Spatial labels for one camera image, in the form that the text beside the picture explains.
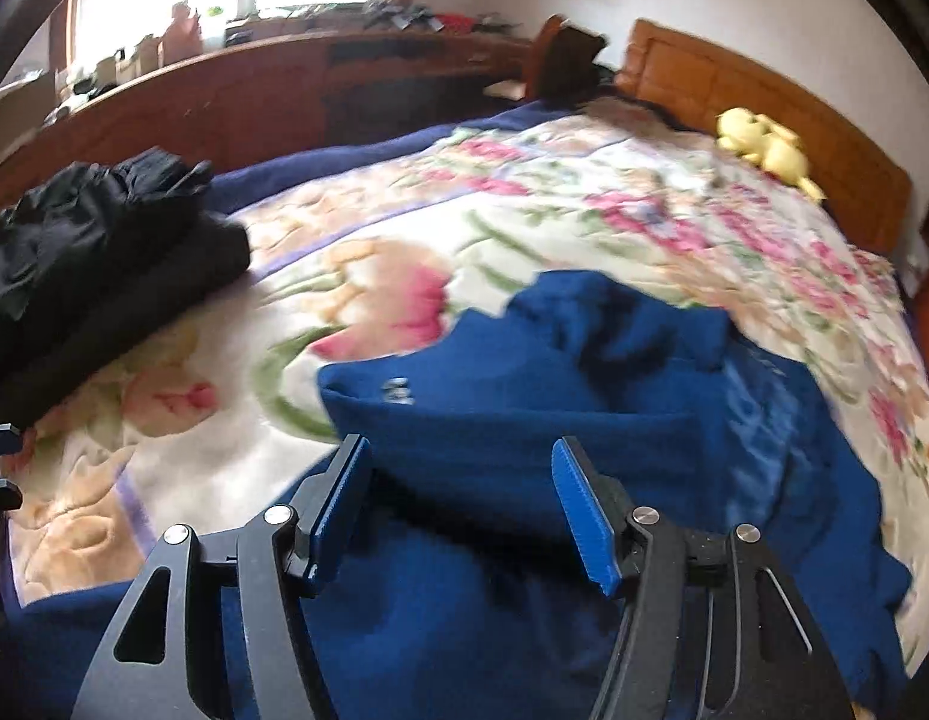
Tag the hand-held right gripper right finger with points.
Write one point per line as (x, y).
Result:
(584, 517)

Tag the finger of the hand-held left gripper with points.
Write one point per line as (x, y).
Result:
(1, 439)
(2, 493)

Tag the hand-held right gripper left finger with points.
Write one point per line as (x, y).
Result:
(337, 517)

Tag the blue garment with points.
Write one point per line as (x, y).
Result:
(509, 405)

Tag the pile of black clothes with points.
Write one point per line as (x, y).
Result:
(97, 240)

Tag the floral blanket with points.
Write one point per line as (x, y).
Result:
(509, 202)

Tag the yellow plush toy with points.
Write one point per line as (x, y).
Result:
(764, 146)

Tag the long wooden desk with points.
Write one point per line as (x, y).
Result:
(247, 97)

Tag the wooden chair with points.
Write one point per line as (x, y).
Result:
(562, 60)

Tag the wooden headboard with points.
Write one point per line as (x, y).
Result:
(734, 75)

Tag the assorted desk clutter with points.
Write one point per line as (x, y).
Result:
(404, 15)

